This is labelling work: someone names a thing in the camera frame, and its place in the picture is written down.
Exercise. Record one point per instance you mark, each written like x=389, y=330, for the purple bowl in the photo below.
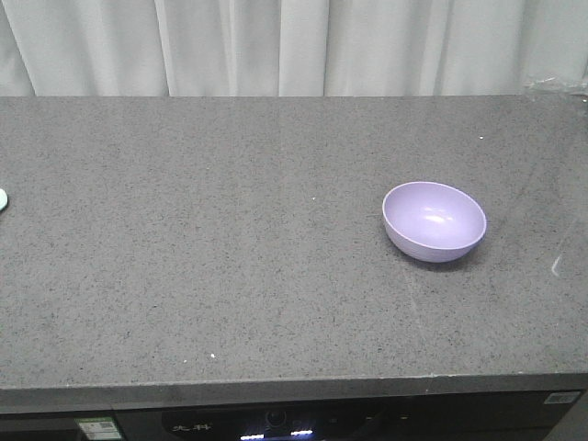
x=433, y=222

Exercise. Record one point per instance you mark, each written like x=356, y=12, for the white spoon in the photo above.
x=3, y=199

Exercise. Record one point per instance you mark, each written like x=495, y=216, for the black built-in dishwasher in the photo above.
x=60, y=426

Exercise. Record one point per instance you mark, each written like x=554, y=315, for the clear plastic wrap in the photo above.
x=557, y=86

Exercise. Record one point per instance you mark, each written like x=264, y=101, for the white curtain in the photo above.
x=287, y=48

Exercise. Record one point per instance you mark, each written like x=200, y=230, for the black disinfection cabinet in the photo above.
x=517, y=415

